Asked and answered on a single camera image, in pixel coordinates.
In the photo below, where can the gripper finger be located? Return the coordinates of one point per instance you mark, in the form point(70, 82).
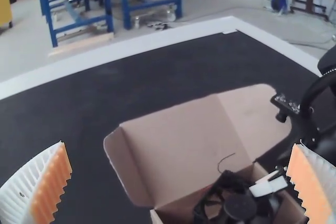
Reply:
point(31, 195)

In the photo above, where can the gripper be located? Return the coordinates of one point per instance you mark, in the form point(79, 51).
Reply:
point(305, 129)

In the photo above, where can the black square fan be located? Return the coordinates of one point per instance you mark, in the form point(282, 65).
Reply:
point(240, 207)

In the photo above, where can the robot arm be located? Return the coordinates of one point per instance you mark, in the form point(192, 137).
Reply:
point(328, 61)

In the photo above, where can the cardboard box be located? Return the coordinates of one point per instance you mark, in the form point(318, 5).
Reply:
point(183, 134)

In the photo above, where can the black mat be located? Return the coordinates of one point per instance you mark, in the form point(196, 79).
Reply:
point(105, 98)

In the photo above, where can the wooden plank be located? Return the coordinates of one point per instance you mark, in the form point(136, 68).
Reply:
point(84, 41)

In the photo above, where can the yellow cabinet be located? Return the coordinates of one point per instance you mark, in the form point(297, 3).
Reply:
point(5, 3)

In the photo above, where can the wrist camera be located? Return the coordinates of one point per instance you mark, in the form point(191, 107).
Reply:
point(283, 106)

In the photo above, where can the blue metal frame table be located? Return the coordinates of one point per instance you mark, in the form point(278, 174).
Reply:
point(53, 35)
point(126, 11)

